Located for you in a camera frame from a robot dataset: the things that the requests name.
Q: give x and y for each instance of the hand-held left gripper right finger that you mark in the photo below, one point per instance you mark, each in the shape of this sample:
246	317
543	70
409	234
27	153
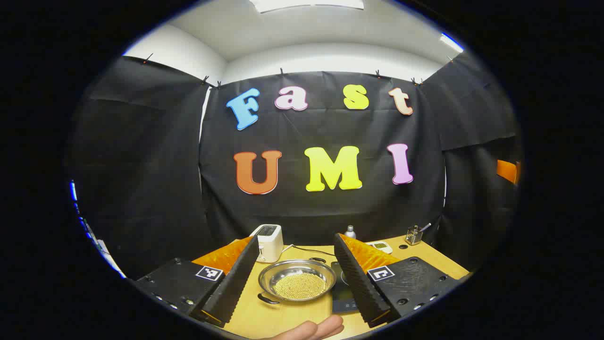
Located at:
358	283

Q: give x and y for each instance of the white toaster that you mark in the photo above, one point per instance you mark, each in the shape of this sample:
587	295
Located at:
271	243

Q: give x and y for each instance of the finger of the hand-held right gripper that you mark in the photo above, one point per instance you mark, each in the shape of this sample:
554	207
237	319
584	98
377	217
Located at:
507	171

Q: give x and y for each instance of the pile of yellow soybeans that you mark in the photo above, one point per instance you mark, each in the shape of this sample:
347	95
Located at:
299	285

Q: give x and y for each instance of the black induction cooktop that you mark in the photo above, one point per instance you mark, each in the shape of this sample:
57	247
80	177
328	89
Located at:
342	302

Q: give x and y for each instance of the large ceiling light panel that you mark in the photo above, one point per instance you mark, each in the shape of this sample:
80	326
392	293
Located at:
306	4

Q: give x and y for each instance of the white divided bean tray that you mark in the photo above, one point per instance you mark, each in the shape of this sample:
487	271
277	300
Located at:
381	245

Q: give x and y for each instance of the silver drink bottle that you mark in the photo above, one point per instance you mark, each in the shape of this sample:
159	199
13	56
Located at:
350	233

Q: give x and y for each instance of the black backdrop cloth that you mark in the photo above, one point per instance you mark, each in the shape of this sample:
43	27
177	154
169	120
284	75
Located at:
330	127

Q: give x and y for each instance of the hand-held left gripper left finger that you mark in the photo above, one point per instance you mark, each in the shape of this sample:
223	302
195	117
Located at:
236	283

